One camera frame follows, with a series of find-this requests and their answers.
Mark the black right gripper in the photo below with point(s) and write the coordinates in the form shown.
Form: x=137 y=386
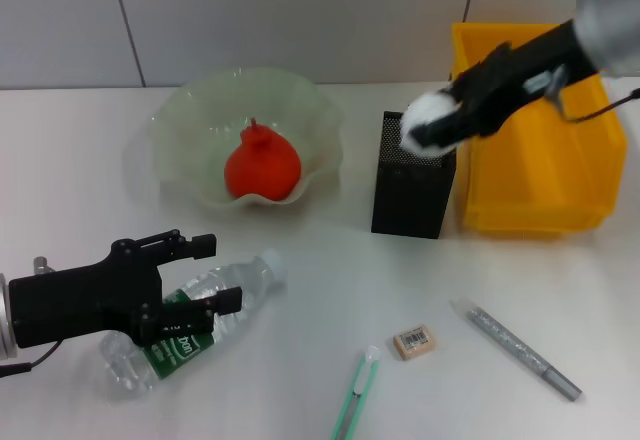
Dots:
x=525 y=75

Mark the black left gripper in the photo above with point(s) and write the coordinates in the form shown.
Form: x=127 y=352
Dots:
x=75 y=305

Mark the clear green label water bottle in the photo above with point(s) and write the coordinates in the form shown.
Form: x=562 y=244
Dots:
x=250 y=280

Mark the white paper ball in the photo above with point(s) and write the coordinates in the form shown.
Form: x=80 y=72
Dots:
x=425 y=110

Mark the orange red toy fruit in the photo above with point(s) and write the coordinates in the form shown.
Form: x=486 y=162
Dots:
x=265 y=165

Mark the green white toothbrush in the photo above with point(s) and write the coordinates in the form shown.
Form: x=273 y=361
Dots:
x=357 y=390

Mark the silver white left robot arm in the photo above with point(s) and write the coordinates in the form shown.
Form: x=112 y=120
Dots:
x=4 y=320

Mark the black mesh pen holder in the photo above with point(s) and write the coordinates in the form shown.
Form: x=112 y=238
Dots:
x=410 y=200

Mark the pale green wavy fruit bowl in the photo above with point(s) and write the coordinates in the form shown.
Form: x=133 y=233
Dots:
x=200 y=110

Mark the beige eraser with barcode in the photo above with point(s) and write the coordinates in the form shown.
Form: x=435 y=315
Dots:
x=415 y=342

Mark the silver glitter pen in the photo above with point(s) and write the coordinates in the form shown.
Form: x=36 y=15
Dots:
x=520 y=350

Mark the yellow plastic storage bin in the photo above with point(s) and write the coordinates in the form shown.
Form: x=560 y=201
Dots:
x=550 y=185

